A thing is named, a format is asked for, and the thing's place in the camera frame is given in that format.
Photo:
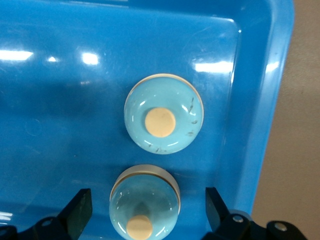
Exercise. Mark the blue round knob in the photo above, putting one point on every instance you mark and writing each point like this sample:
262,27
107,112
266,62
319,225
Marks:
162,100
145,200

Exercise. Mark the blue plastic tray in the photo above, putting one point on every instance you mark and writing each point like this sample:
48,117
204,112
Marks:
75,100

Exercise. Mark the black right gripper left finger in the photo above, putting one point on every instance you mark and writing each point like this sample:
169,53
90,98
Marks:
72,220

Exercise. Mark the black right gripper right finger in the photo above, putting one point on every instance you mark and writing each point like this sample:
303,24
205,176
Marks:
232,227

